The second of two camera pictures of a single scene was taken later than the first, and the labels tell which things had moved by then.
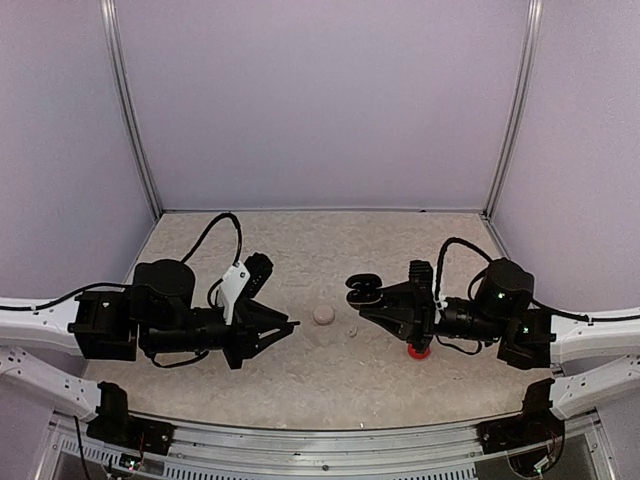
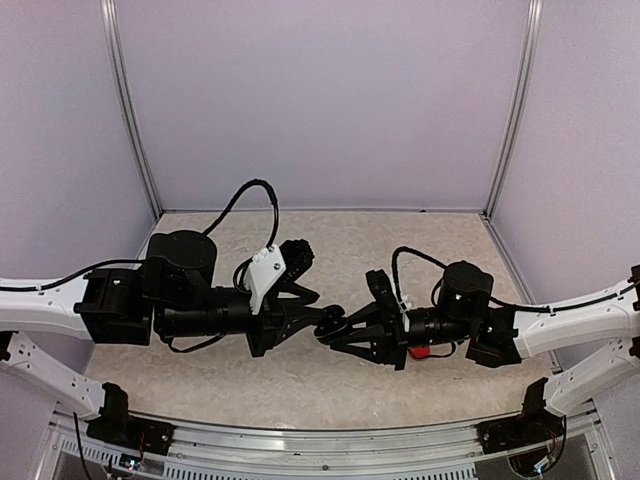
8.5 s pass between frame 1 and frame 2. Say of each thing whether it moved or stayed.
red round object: stayed
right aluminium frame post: stayed
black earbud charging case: moved
